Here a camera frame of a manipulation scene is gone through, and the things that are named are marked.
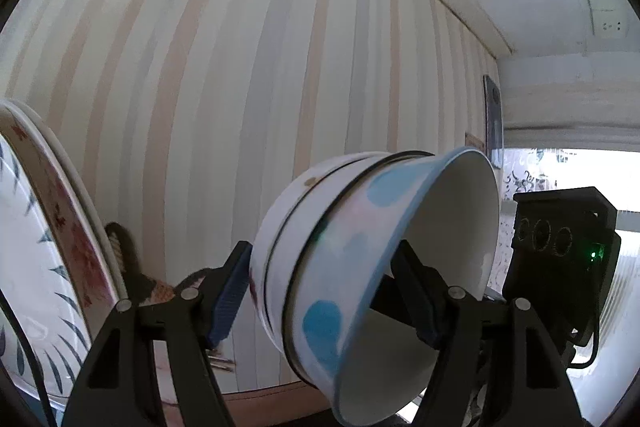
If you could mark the leaf pattern white plate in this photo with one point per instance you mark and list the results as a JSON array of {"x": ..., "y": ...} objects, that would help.
[{"x": 30, "y": 267}]

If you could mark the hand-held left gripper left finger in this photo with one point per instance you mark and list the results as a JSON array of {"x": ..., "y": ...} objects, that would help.
[{"x": 227, "y": 302}]

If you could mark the pink floral white plate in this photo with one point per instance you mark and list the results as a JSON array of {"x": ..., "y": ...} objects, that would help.
[{"x": 65, "y": 227}]

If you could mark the black rimmed white bowl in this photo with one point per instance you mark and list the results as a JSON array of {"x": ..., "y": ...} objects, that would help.
[{"x": 340, "y": 172}]

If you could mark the striped tablecloth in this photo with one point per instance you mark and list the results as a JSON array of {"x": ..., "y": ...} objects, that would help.
[{"x": 225, "y": 82}]

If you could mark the dark framed picture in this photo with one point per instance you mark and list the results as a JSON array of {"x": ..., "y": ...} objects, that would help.
[{"x": 494, "y": 122}]

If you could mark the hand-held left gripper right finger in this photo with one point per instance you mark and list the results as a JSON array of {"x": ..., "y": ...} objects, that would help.
[{"x": 425, "y": 314}]

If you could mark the blue rimmed spotted bowl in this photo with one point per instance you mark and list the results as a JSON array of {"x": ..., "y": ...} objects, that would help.
[{"x": 350, "y": 257}]

